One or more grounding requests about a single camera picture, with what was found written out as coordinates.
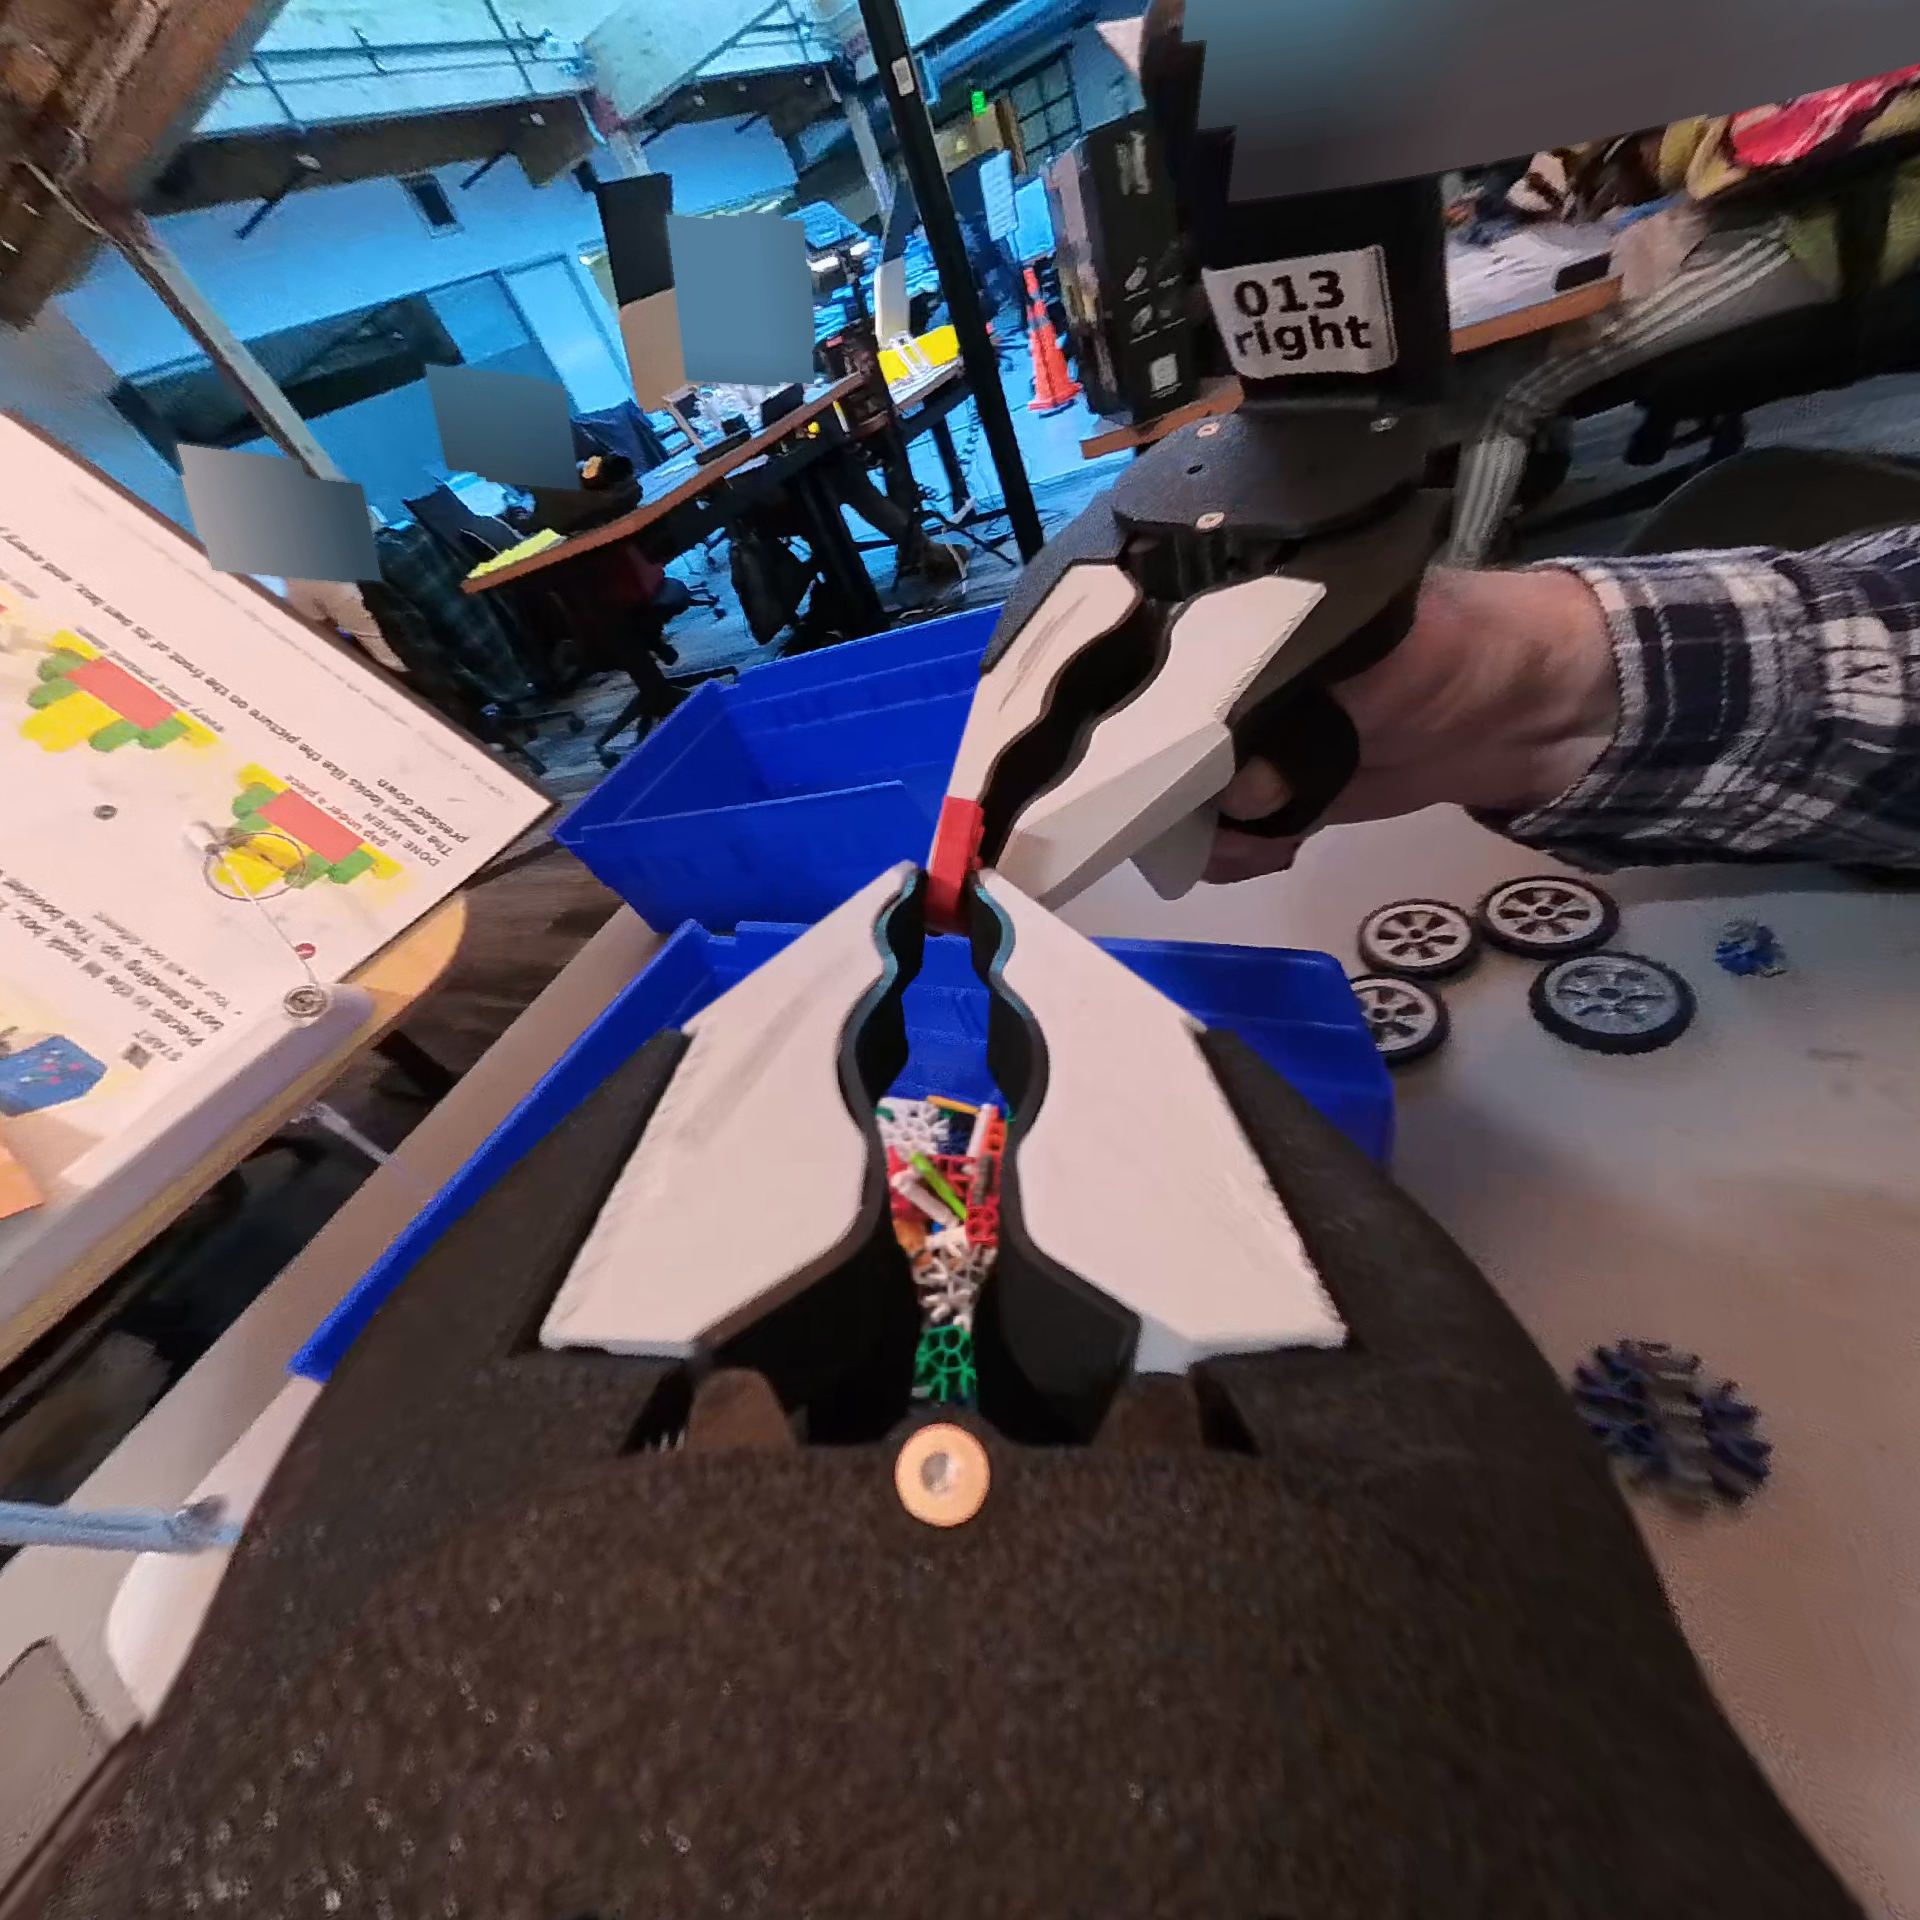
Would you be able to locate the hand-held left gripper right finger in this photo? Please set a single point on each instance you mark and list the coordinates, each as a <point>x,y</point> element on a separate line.
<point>1170,1170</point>

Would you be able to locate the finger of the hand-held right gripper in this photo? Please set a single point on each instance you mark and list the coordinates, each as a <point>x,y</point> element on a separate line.
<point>1051,674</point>
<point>1187,721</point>

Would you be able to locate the small blue toy piece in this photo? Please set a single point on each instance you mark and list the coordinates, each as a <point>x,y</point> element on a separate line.
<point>1749,948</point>
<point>1671,1419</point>

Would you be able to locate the pile of colourful toy pieces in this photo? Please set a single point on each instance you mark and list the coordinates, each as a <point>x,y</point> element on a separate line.
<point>941,1200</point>

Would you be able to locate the white instruction sheet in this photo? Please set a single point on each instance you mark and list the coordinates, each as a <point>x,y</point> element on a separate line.
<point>180,779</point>

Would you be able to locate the black metal pole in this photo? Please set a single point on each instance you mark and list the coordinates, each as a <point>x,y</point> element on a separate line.
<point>946,300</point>

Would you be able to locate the red toy connector piece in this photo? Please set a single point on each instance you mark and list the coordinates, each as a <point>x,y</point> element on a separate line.
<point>951,856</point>

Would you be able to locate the person's right hand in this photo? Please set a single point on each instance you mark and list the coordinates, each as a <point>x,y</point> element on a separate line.
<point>1487,707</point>

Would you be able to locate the tilted board stand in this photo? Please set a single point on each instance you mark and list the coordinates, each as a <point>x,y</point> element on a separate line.
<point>180,1155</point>

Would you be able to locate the black printed box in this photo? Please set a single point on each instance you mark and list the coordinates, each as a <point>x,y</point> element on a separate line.
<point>1115,269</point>

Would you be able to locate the person's right forearm plaid sleeve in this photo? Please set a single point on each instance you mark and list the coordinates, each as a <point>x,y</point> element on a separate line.
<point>1739,707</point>

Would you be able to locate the orange traffic cone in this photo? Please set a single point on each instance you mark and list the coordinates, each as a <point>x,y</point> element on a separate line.
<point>1047,345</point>

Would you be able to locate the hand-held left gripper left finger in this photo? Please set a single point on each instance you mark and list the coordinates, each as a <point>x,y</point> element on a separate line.
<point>736,1170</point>

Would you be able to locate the empty blue plastic bin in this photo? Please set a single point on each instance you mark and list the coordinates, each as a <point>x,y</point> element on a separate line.
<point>749,796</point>

